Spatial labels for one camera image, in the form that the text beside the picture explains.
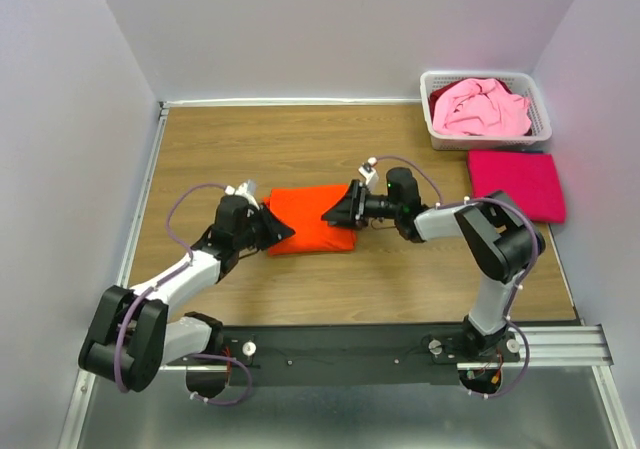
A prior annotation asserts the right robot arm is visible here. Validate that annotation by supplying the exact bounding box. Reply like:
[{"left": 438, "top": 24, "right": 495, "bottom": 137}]
[{"left": 321, "top": 163, "right": 546, "bottom": 361}]

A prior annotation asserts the white plastic basket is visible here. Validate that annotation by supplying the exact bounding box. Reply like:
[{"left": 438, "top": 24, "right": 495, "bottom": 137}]
[{"left": 419, "top": 69, "right": 552, "bottom": 150}]

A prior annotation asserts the aluminium frame rail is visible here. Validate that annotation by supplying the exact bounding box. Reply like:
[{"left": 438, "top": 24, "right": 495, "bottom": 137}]
[{"left": 60, "top": 322, "right": 635, "bottom": 448}]

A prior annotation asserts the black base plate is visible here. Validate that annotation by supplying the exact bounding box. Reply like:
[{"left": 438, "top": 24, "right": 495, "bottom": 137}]
[{"left": 184, "top": 322, "right": 521, "bottom": 400}]

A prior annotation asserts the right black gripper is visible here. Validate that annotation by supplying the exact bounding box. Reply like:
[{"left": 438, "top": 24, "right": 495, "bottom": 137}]
[{"left": 321, "top": 178, "right": 401, "bottom": 231}]

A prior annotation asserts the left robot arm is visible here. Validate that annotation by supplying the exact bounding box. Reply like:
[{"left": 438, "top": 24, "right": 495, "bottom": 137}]
[{"left": 78, "top": 195, "right": 296, "bottom": 392}]

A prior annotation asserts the pink t-shirt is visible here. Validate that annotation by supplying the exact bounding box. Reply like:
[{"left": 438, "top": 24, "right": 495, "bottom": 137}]
[{"left": 432, "top": 78, "right": 532, "bottom": 137}]

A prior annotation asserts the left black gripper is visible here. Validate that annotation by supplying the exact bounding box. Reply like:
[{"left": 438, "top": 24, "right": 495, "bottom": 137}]
[{"left": 235, "top": 201, "right": 296, "bottom": 250}]

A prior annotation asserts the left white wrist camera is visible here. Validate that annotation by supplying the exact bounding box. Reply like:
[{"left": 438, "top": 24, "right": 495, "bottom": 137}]
[{"left": 224, "top": 179, "right": 259, "bottom": 207}]

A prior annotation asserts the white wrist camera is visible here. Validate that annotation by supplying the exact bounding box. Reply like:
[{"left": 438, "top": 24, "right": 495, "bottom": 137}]
[
  {"left": 224, "top": 179, "right": 259, "bottom": 207},
  {"left": 358, "top": 157, "right": 379, "bottom": 192}
]

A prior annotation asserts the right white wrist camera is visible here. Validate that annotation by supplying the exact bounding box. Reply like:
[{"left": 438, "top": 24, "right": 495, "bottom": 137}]
[{"left": 358, "top": 157, "right": 379, "bottom": 192}]

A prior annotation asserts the orange t-shirt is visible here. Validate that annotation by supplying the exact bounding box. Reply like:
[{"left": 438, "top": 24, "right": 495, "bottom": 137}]
[{"left": 263, "top": 184, "right": 357, "bottom": 256}]

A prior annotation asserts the folded magenta t-shirt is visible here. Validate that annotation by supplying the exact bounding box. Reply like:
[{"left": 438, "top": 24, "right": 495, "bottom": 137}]
[{"left": 467, "top": 150, "right": 567, "bottom": 224}]

